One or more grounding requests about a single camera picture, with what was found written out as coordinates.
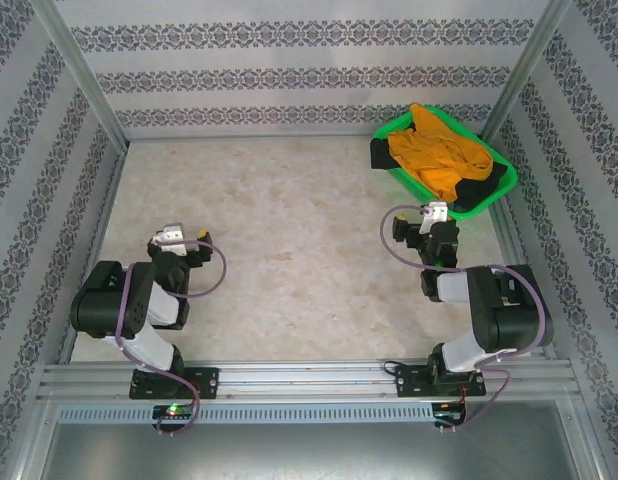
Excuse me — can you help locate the left green-lit circuit board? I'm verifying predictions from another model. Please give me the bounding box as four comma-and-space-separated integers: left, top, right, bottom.
152, 403, 196, 421

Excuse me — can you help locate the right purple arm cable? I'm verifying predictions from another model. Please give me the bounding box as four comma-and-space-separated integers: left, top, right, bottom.
379, 203, 548, 434

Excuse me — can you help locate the left aluminium side rail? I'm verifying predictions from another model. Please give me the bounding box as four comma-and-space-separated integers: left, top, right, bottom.
57, 148, 129, 366

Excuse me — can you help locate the orange t-shirt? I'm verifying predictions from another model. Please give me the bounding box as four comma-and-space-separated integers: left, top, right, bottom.
386, 102, 496, 204

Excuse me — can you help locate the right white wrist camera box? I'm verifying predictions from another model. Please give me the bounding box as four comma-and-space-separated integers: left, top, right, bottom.
418, 200, 450, 234

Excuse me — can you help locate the grey slotted cable duct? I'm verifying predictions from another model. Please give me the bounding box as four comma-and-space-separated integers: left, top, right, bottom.
55, 402, 436, 426

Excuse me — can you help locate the right small circuit board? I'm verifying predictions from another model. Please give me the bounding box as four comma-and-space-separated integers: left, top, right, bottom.
432, 401, 467, 422

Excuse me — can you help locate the black t-shirt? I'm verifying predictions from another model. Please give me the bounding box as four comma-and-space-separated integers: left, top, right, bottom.
369, 136, 511, 212

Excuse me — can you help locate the left aluminium frame post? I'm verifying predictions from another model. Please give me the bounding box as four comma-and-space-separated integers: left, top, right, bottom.
29, 0, 131, 157

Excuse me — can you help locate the aluminium frame post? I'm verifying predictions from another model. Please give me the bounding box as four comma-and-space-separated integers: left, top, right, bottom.
480, 0, 574, 147
29, 0, 131, 157

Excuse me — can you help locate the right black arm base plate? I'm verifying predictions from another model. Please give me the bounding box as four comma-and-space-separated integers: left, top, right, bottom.
394, 362, 487, 399

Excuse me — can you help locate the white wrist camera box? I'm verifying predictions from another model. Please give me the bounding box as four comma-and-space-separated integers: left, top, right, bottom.
418, 200, 450, 234
155, 222, 188, 254

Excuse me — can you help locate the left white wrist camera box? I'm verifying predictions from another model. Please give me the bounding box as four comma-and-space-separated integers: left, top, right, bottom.
155, 222, 188, 254

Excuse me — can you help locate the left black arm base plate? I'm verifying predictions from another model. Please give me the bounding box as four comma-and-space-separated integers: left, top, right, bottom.
128, 366, 221, 401

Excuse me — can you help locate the right aluminium frame post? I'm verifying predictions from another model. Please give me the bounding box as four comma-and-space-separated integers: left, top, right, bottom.
480, 0, 574, 147

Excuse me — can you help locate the aluminium mounting rail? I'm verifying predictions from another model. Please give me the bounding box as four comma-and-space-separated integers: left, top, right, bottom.
36, 355, 576, 402

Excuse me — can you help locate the aluminium back frame bar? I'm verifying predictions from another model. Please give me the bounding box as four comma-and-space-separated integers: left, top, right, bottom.
124, 130, 381, 144

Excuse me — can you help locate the metal sheet panel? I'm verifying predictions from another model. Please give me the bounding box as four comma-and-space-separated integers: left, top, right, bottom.
36, 399, 605, 480

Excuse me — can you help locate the green plastic basket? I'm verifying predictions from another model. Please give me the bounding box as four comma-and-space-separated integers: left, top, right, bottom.
372, 103, 519, 222

